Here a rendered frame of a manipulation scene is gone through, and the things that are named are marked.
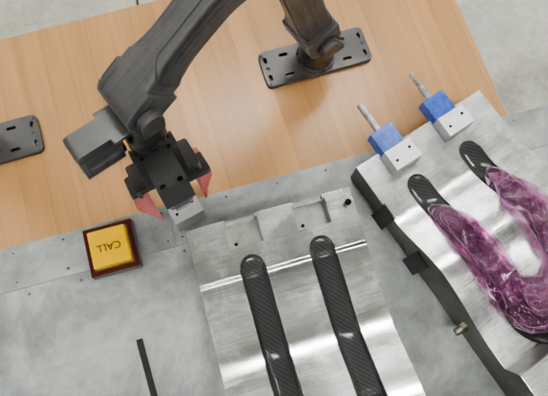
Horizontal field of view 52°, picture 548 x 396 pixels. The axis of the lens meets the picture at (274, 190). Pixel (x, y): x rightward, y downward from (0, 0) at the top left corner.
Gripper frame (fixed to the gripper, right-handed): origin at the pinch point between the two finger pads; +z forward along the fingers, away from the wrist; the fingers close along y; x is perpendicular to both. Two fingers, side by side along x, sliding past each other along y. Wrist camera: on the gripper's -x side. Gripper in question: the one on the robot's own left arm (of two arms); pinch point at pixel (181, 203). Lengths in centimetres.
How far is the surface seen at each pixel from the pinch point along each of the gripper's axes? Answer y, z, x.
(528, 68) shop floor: 126, 69, 50
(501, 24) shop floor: 128, 60, 66
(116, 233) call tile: -11.3, 0.5, 1.2
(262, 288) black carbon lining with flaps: 4.7, 6.0, -17.6
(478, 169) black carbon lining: 45.4, 8.6, -16.1
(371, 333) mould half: 15.4, 12.0, -29.6
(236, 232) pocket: 5.3, 2.9, -8.3
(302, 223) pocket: 15.0, 4.7, -11.5
